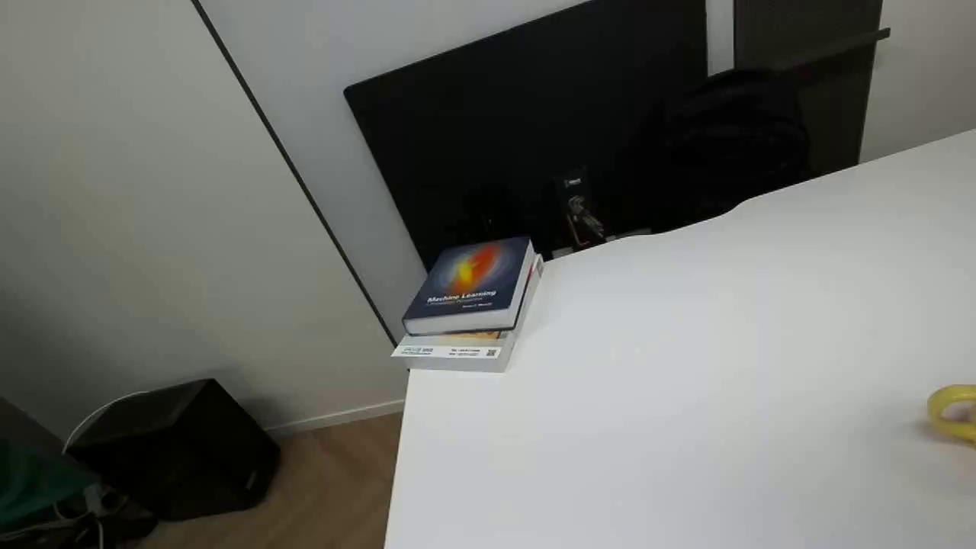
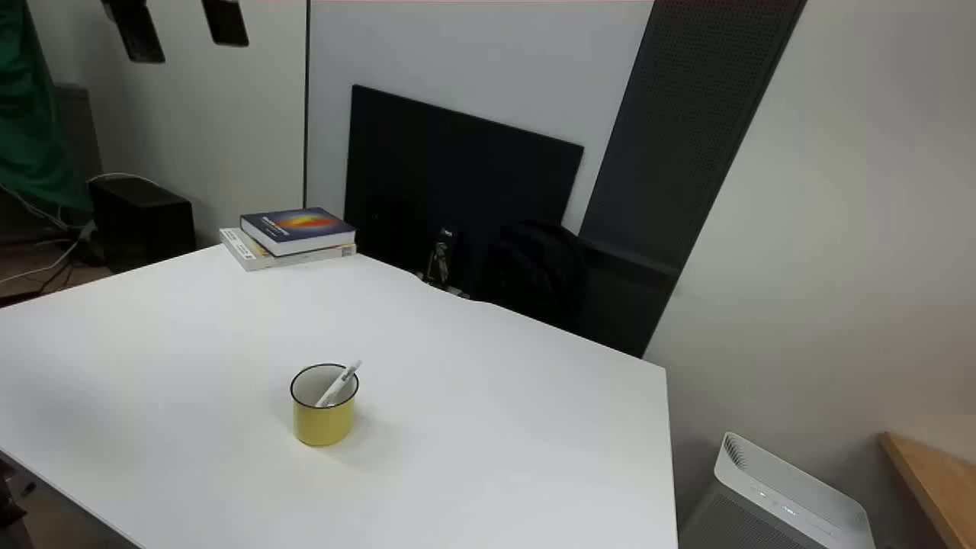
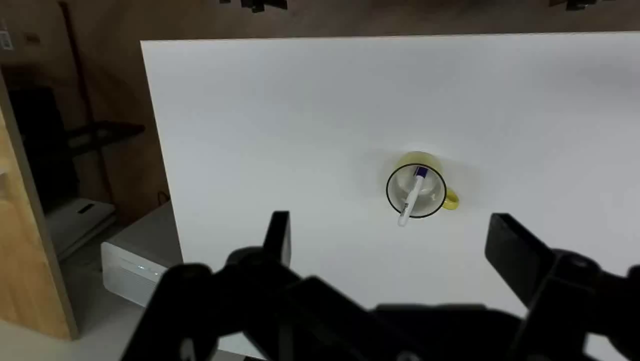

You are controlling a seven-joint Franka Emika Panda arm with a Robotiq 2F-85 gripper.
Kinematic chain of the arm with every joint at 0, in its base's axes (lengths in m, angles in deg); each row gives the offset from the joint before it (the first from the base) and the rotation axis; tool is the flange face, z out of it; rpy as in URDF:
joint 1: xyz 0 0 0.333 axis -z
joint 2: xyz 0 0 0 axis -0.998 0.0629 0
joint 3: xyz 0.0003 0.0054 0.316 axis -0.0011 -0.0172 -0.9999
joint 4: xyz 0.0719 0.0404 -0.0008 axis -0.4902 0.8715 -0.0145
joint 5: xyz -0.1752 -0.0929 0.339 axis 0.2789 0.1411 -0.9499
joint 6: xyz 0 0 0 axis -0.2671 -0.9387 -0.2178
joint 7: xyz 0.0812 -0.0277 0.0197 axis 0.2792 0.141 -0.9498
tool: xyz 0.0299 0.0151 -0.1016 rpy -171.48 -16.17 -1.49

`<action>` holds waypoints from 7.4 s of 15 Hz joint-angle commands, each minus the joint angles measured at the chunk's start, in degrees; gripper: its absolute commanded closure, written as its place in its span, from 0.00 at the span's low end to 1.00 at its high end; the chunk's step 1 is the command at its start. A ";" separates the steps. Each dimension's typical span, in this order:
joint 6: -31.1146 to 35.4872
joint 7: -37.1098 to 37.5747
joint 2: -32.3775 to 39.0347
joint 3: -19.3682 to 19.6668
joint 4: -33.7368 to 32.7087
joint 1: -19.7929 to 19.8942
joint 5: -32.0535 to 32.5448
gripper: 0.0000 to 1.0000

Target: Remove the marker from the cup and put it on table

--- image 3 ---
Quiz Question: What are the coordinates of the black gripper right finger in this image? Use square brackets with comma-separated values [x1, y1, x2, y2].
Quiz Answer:
[483, 212, 640, 361]

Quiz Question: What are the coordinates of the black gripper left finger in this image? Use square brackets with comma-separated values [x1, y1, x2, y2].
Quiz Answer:
[121, 208, 427, 361]

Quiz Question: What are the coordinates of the white marker with blue cap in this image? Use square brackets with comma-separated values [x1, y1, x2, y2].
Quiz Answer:
[397, 167, 427, 226]

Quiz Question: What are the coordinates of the yellow enamel cup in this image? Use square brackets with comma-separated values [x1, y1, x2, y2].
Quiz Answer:
[383, 151, 459, 224]

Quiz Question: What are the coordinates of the white plastic bin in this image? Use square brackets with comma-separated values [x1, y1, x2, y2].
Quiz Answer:
[100, 202, 181, 307]

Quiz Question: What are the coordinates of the light wooden desk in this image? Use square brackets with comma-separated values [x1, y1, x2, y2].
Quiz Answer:
[0, 74, 77, 341]

